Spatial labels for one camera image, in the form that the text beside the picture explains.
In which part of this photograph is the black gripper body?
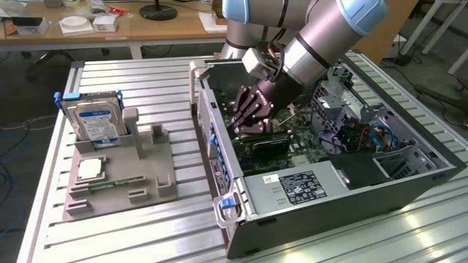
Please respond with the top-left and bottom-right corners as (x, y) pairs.
(253, 72), (305, 118)

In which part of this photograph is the black graphics card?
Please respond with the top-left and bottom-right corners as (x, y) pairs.
(236, 133), (290, 159)

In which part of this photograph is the open socket cover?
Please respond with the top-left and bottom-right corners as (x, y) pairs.
(274, 104), (297, 127)

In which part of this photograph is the green motherboard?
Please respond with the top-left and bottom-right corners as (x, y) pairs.
(213, 92), (329, 178)

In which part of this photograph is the silver disk bay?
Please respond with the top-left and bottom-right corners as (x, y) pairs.
(314, 65), (366, 130)

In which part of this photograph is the grey power supply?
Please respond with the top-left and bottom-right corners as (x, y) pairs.
(242, 160), (349, 216)

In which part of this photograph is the white foam sheet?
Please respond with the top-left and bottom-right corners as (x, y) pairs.
(198, 12), (228, 33)

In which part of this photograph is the wooden cabinet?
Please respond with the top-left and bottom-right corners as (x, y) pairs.
(350, 0), (420, 64)

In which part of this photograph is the black open PC case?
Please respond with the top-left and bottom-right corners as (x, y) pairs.
(188, 53), (468, 260)

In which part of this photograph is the black round lamp base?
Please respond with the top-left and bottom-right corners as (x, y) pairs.
(138, 0), (178, 21)

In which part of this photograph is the hard disk with blue caddy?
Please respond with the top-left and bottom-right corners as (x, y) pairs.
(53, 89), (124, 150)

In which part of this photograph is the green RAM stick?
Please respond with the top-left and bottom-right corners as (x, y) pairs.
(88, 178), (144, 191)

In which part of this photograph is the grey parts rack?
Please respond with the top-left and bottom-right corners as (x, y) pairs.
(62, 107), (180, 221)

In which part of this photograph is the small white labelled box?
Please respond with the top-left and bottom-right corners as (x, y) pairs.
(92, 15), (120, 33)

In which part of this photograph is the silver CPU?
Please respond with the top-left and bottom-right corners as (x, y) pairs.
(77, 158), (105, 179)

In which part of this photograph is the white round holder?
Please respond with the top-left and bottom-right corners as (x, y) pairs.
(58, 15), (94, 37)

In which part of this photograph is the black office chair base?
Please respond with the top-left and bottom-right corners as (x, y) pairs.
(21, 49), (80, 82)

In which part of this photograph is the wooden desk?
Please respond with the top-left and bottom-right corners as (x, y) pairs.
(0, 0), (234, 60)

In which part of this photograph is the white box with black lid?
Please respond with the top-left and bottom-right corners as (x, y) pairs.
(10, 16), (49, 36)

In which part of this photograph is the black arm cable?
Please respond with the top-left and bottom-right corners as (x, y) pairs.
(261, 26), (290, 81)

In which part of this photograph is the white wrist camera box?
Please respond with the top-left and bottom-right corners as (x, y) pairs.
(240, 48), (280, 82)

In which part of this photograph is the red wire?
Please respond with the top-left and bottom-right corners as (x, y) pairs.
(357, 126), (370, 151)

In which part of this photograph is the blue wire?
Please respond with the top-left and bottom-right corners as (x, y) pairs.
(368, 123), (398, 152)

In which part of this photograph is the white table frame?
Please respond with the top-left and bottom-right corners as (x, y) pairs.
(400, 0), (468, 75)

